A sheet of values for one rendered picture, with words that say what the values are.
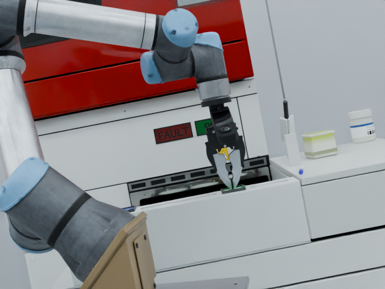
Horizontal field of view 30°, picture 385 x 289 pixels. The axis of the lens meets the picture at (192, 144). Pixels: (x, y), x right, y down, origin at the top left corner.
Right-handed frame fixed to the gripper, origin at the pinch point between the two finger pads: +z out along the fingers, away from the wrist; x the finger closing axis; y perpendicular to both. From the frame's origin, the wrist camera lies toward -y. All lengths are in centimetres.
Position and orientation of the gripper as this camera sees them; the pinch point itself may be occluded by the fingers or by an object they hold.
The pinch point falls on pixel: (232, 184)
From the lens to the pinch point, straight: 167.1
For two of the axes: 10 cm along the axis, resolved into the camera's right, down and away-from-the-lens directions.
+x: -9.8, 1.9, 0.0
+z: 1.9, 9.8, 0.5
